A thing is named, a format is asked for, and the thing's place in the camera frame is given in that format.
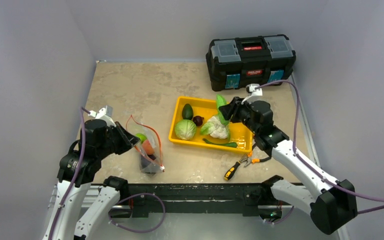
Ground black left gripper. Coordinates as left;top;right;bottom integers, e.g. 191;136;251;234
97;120;140;158

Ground small green ball vegetable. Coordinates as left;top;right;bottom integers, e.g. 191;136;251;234
135;133;148;143

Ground green pepper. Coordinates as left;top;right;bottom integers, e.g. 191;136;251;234
215;94;230;126

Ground clear orange zip bag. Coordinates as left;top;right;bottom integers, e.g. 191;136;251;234
125;115;165;175

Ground red peach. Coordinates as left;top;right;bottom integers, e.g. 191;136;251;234
141;139;155;155

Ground purple eggplant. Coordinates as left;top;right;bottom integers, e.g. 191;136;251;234
140;156;160;175

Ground green cabbage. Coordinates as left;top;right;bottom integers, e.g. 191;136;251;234
174;119;197;141

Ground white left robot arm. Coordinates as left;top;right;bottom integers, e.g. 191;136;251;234
43;119;140;240

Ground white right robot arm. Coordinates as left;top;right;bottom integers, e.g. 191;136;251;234
217;97;358;235

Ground white cauliflower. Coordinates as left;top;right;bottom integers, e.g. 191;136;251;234
200;114;231;140

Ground dark red plum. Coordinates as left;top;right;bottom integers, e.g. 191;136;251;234
192;115;204;127

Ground dark green avocado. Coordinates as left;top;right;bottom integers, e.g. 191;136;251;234
181;103;194;120

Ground black plastic toolbox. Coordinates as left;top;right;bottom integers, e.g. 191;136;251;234
205;34;297;92

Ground yellow black screwdriver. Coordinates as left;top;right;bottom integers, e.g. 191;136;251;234
223;154;248;181

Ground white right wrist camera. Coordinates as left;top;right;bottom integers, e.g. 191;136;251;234
241;83;263;105

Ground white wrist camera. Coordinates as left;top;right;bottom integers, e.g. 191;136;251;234
88;105;116;127
241;83;263;105

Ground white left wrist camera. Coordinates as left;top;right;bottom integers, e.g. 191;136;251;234
88;105;116;127

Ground orange handled pliers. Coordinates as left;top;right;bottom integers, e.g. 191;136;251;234
244;151;272;168

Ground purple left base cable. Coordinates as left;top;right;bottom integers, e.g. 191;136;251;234
108;193;166;234

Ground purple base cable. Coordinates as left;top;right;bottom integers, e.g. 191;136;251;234
108;193;166;234
263;205;296;225

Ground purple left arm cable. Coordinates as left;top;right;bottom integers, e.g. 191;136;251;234
47;106;90;240

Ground black metal base frame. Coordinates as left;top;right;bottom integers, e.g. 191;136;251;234
47;180;342;220

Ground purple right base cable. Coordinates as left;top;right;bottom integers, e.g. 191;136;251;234
263;205;296;225

